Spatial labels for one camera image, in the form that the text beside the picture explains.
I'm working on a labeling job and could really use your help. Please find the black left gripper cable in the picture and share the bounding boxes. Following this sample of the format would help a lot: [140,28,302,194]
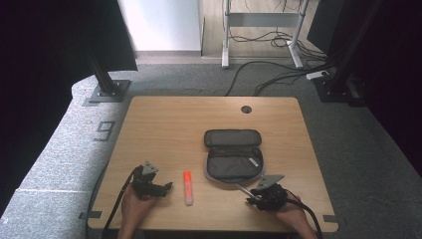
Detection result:
[100,166,141,239]

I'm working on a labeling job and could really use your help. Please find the black metal stand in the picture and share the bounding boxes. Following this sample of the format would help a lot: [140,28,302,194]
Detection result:
[79,33,132,105]
[313,0,386,108]

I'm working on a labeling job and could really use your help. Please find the black floor cable bundle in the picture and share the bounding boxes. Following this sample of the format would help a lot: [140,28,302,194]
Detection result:
[224,60,336,98]

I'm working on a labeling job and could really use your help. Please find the orange highlighter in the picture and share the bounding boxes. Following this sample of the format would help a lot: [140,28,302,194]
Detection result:
[182,170,194,207]

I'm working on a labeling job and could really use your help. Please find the black cables under desk frame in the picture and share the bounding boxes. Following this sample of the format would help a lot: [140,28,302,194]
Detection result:
[228,0,329,63]

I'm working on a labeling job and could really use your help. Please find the black grey pencil case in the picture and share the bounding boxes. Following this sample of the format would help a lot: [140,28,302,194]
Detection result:
[202,127,266,184]

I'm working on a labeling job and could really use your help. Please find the white power strip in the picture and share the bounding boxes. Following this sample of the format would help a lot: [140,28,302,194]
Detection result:
[305,70,330,81]

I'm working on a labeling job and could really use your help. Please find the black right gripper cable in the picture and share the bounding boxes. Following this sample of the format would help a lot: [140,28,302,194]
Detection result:
[284,188,325,239]

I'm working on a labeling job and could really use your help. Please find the person's right hand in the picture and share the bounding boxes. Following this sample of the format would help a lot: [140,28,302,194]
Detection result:
[272,193,317,239]

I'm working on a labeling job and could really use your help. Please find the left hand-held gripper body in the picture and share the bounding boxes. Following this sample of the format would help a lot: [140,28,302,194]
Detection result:
[131,160,161,201]

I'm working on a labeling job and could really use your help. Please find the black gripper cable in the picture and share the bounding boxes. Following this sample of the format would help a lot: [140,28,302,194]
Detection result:
[100,166,141,239]
[284,188,325,239]

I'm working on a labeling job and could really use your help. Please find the white desk frame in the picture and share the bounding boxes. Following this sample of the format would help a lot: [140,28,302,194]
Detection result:
[221,0,312,70]

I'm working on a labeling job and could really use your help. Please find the person's left hand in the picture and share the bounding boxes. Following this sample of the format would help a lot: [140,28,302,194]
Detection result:
[119,188,157,239]

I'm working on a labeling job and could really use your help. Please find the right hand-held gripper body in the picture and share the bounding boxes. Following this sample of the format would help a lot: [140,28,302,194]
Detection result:
[254,173,290,212]

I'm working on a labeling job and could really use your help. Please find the grey tape numeral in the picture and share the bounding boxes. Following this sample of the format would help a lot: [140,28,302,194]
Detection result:
[92,120,116,142]

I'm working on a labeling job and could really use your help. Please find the black curtain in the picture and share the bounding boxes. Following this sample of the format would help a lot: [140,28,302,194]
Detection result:
[0,0,139,217]
[306,0,422,177]

